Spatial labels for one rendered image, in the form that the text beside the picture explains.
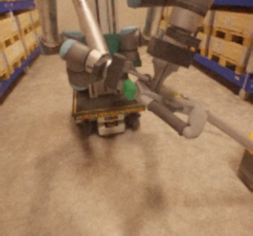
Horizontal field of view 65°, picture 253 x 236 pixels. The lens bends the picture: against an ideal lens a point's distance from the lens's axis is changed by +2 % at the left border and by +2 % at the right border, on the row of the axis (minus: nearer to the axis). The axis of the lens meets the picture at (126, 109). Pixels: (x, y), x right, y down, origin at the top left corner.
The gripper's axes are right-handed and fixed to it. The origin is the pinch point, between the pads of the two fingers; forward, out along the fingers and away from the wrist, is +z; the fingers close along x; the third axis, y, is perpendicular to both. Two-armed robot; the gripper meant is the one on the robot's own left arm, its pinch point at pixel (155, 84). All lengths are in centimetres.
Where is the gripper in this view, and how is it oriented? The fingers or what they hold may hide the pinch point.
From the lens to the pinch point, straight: 63.5
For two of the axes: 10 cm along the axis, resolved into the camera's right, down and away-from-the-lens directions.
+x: -9.2, -2.2, -3.2
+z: -3.4, 8.4, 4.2
